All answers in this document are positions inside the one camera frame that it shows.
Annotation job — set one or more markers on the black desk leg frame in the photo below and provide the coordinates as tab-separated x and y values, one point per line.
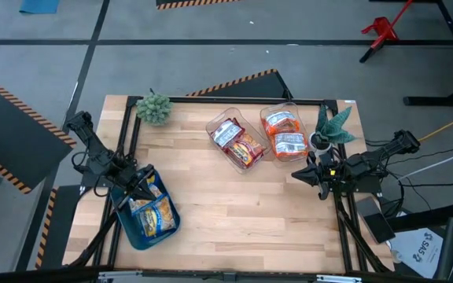
427	101

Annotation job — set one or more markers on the orange Maruchan ramen packet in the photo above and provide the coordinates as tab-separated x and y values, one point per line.
281	122
289	143

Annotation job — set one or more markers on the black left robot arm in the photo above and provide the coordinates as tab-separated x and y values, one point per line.
96	151

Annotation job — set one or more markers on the angled hazard-striped black mat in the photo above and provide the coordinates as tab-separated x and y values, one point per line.
258	86

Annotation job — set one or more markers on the small hazard-striped black mat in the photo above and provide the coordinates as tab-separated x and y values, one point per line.
179	3

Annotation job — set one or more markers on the teal plastic bin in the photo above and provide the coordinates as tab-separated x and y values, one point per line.
132	232

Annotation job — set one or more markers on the flat black box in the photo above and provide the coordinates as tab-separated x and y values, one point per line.
376	222

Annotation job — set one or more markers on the white printed paper sheet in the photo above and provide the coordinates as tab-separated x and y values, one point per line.
419	251

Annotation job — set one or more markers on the large hazard-striped black mat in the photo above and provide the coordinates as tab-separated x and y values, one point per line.
10	129

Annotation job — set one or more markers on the blue floor mat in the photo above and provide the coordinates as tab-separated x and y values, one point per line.
39	6

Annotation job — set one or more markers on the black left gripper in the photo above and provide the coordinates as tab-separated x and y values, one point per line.
134	178

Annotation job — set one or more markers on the narrow clear plastic container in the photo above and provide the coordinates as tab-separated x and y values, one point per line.
269	110

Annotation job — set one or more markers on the red Maruchan ramen packet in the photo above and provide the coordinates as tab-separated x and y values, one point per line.
224	131
246	151

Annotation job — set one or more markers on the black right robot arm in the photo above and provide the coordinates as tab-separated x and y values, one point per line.
372	161

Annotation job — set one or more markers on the narrow hazard-striped black mat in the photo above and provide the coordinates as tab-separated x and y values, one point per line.
63	228

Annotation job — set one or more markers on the spiky plant in white pot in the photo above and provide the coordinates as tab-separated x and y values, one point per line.
334	127

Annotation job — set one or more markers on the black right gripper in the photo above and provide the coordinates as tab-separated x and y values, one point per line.
332	181

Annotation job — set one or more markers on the silver metal bracket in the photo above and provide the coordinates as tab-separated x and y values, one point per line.
120	275
338	279

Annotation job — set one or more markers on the round green succulent plant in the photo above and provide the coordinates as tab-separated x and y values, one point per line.
153	109

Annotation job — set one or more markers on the wide clear plastic container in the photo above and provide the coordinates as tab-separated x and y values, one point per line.
250	123

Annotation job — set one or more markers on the red floor stand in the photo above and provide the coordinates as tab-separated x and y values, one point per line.
381	29

